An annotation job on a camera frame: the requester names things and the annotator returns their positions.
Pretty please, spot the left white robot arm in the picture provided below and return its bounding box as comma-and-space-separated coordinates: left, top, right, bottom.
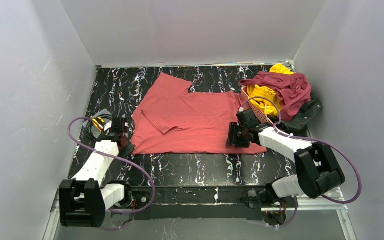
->
58, 117, 135, 228

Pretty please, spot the yellow garment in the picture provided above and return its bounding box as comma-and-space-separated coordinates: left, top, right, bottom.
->
246, 63, 296, 117

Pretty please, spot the yellow black screwdriver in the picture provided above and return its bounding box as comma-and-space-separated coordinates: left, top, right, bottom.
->
92, 117, 106, 132

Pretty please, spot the purple cable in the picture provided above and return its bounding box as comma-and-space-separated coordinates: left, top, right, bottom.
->
239, 96, 363, 228
67, 116, 157, 232

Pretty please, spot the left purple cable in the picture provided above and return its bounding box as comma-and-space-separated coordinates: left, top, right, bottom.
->
67, 116, 157, 232

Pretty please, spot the maroon garment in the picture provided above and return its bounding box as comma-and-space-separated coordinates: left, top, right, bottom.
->
239, 71, 312, 121

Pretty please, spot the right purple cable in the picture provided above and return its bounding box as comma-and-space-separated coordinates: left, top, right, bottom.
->
239, 96, 363, 228

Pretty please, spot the clear plastic case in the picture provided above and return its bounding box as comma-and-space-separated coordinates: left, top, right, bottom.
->
82, 109, 113, 141

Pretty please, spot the black garment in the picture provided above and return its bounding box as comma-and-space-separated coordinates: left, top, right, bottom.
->
277, 92, 323, 135

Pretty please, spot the pink laundry basket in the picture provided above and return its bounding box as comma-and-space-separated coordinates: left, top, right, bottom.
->
241, 85, 282, 124

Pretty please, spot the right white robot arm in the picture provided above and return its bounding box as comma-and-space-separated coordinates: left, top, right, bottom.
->
226, 108, 346, 204

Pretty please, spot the coral pink t-shirt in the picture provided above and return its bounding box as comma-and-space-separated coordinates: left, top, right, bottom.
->
131, 73, 267, 155

